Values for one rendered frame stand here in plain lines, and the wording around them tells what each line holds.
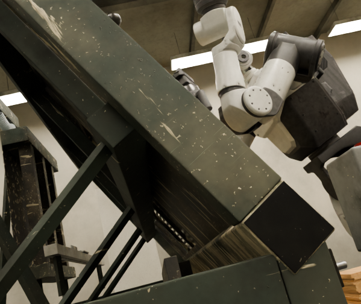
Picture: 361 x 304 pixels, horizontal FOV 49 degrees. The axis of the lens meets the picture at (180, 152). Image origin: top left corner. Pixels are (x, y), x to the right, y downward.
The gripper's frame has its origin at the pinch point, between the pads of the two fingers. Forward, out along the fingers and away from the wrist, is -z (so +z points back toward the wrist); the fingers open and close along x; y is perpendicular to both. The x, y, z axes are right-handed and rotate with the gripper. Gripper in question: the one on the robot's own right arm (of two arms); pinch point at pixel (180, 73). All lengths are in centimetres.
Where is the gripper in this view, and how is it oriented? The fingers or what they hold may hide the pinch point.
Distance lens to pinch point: 178.1
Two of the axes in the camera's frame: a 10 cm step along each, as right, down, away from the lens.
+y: -7.7, 5.4, 3.3
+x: -5.4, -2.9, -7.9
